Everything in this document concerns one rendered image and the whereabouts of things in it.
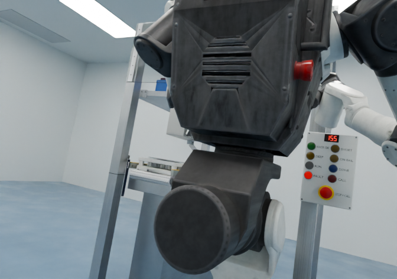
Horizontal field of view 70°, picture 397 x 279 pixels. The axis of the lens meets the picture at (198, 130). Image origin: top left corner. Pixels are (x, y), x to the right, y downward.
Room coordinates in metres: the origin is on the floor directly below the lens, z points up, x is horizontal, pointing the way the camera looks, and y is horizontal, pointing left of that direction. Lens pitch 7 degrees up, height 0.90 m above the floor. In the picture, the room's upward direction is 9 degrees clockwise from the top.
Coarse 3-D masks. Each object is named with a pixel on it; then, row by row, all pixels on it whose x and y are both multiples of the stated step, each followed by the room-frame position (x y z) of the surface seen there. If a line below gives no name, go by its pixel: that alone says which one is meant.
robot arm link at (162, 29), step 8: (168, 16) 0.63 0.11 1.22; (152, 24) 0.63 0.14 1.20; (160, 24) 0.62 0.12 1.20; (168, 24) 0.62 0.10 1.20; (144, 32) 0.62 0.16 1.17; (152, 32) 0.61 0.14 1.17; (160, 32) 0.61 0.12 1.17; (168, 32) 0.62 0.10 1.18; (160, 40) 0.61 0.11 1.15; (168, 40) 0.62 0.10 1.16
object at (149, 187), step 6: (132, 180) 1.60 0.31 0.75; (138, 180) 1.58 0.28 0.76; (132, 186) 1.60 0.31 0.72; (138, 186) 1.58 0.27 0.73; (144, 186) 1.56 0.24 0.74; (150, 186) 1.55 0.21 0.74; (156, 186) 1.53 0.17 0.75; (162, 186) 1.51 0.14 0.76; (168, 186) 1.50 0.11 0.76; (150, 192) 1.54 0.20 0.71; (156, 192) 1.53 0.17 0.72; (162, 192) 1.51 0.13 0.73
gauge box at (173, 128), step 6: (174, 114) 1.47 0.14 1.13; (168, 120) 1.48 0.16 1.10; (174, 120) 1.46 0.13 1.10; (168, 126) 1.48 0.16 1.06; (174, 126) 1.46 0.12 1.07; (180, 126) 1.45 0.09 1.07; (168, 132) 1.47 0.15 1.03; (174, 132) 1.46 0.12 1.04; (180, 132) 1.44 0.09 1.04; (186, 138) 1.56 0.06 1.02; (192, 138) 1.53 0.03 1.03
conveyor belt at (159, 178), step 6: (132, 174) 1.57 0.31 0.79; (138, 174) 1.56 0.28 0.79; (144, 174) 1.54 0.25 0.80; (150, 174) 1.53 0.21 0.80; (156, 174) 1.52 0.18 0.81; (162, 174) 1.53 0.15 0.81; (144, 180) 1.55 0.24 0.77; (150, 180) 1.52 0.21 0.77; (156, 180) 1.51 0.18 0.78; (162, 180) 1.49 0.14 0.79; (168, 180) 1.47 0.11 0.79
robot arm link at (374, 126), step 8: (360, 112) 0.71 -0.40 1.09; (368, 112) 0.70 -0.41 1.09; (376, 112) 0.69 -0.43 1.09; (360, 120) 0.70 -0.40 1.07; (368, 120) 0.69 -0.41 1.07; (376, 120) 0.67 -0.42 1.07; (384, 120) 0.66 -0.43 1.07; (392, 120) 0.65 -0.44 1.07; (360, 128) 0.71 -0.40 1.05; (368, 128) 0.69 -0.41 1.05; (376, 128) 0.66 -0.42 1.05; (384, 128) 0.65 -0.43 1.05; (392, 128) 0.64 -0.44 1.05; (368, 136) 0.70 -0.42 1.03; (376, 136) 0.67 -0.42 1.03; (384, 136) 0.65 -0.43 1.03
